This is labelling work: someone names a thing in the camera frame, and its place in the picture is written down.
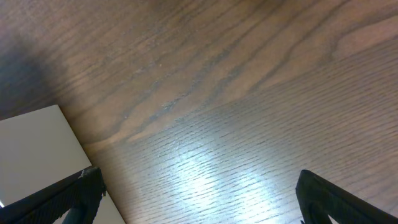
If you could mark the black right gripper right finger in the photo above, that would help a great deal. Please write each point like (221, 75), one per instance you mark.
(321, 201)

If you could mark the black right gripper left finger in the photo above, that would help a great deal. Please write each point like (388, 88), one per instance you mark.
(76, 198)

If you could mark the white box pink interior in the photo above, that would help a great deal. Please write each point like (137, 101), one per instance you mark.
(39, 149)

